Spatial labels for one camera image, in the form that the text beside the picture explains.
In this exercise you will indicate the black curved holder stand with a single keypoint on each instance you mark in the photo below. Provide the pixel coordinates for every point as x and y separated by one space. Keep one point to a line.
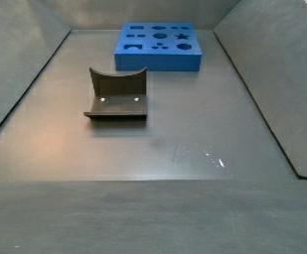
119 95

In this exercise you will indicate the blue shape sorter block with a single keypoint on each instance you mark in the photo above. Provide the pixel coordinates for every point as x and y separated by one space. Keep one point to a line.
160 46

